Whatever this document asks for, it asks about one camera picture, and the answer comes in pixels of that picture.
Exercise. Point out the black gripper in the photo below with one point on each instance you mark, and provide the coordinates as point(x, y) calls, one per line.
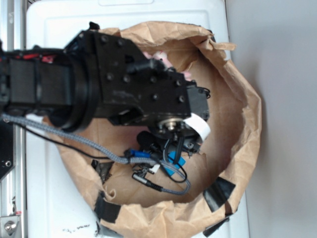
point(155, 148)

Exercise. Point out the blue rectangular block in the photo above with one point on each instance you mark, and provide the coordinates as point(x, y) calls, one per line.
point(182, 162)

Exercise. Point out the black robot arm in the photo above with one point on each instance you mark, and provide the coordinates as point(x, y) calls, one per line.
point(105, 76)

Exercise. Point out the white label tag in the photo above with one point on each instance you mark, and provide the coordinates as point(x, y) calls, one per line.
point(199, 125)

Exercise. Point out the pink plush bunny toy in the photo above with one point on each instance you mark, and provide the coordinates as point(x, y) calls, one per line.
point(162, 56)

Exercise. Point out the brown paper bag bin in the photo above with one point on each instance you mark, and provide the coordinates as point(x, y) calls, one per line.
point(219, 173)

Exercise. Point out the white plastic tray lid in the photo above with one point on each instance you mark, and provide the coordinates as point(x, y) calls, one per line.
point(55, 207)

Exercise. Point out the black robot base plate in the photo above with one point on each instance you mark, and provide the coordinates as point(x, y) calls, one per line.
point(6, 149)

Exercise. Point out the aluminium frame rail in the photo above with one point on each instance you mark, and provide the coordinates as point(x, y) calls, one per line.
point(13, 205)

